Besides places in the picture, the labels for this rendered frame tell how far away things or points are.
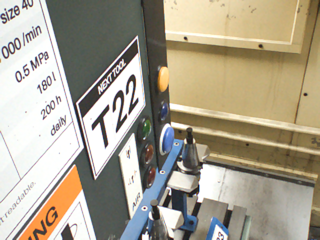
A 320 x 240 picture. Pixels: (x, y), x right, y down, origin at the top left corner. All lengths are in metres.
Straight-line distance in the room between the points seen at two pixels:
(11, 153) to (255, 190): 1.25
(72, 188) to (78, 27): 0.10
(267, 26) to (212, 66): 0.21
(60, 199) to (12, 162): 0.06
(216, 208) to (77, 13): 1.07
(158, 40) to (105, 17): 0.10
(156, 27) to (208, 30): 0.79
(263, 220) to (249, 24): 0.66
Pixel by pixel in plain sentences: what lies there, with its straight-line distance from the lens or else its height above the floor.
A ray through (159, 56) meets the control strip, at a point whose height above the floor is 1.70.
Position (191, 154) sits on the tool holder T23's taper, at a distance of 0.89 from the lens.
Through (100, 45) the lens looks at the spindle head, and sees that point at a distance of 0.27.
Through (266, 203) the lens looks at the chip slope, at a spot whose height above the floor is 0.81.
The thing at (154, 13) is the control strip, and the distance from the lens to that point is 0.35.
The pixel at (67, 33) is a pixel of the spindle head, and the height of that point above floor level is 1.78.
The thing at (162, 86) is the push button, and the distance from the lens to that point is 0.37.
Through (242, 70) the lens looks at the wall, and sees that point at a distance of 1.19.
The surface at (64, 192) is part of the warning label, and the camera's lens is 0.26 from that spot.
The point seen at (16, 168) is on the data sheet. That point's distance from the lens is 0.21.
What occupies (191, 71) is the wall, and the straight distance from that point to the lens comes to 1.23.
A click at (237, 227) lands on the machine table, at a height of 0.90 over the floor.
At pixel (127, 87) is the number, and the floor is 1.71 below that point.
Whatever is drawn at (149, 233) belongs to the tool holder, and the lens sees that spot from 0.77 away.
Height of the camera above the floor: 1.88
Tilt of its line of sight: 38 degrees down
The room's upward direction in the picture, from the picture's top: 4 degrees counter-clockwise
